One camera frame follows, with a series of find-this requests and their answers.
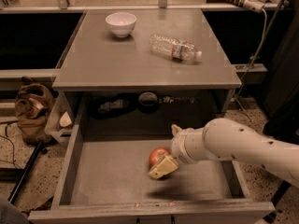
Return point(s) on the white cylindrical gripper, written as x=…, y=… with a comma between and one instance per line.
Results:
x=179, y=149

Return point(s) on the red apple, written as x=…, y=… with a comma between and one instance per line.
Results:
x=156, y=154

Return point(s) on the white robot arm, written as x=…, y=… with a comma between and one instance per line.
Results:
x=227, y=140

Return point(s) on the dark round roll under counter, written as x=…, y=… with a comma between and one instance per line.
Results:
x=148, y=102

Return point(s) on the grey open top drawer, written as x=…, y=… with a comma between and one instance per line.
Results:
x=105, y=175

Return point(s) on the grey cabinet counter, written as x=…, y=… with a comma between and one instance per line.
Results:
x=97, y=60

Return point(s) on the clear plastic water bottle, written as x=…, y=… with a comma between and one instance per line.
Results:
x=174, y=48

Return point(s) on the clear plastic bin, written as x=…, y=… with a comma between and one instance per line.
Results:
x=61, y=121

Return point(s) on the black office chair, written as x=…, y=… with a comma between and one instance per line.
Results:
x=284, y=186

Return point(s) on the white ceramic bowl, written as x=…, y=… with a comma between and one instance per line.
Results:
x=121, y=24

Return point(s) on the brown backpack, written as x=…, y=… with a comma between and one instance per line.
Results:
x=33, y=105

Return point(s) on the black pole on floor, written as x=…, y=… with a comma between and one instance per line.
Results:
x=25, y=172

